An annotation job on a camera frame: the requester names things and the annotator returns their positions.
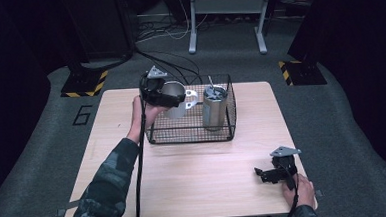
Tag black stand base striped edge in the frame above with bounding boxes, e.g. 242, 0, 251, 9
59, 68, 110, 99
277, 57, 328, 88

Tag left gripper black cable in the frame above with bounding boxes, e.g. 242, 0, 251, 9
126, 74, 155, 217

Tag white metal desk frame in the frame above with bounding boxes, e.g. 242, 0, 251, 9
185, 0, 276, 59

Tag black wire basket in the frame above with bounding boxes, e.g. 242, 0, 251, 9
140, 72, 239, 147

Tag person's left hand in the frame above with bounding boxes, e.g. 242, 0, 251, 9
123, 93, 172, 146

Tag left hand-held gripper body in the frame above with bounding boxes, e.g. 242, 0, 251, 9
138, 65, 171, 107

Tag grey tape strip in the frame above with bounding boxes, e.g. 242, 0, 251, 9
55, 200, 81, 217

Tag white floor cable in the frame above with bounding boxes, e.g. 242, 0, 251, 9
133, 0, 211, 44

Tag silver steel tumbler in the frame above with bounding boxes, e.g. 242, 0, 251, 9
200, 84, 231, 133

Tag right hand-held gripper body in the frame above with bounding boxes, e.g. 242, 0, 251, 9
268, 145, 304, 193

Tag silver metal mug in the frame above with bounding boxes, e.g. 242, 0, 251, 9
161, 79, 201, 121

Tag black floor cables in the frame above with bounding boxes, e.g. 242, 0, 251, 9
132, 42, 204, 89

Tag person's right hand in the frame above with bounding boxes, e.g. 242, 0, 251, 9
281, 171, 317, 212

